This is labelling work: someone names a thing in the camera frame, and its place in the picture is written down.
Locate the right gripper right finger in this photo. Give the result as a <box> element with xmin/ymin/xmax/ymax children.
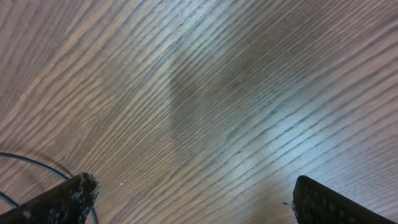
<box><xmin>292</xmin><ymin>175</ymin><xmax>397</xmax><ymax>224</ymax></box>

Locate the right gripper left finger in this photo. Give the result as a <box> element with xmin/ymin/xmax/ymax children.
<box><xmin>1</xmin><ymin>172</ymin><xmax>98</xmax><ymax>224</ymax></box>

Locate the black usb cable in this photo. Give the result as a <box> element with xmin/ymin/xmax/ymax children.
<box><xmin>0</xmin><ymin>151</ymin><xmax>100</xmax><ymax>224</ymax></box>

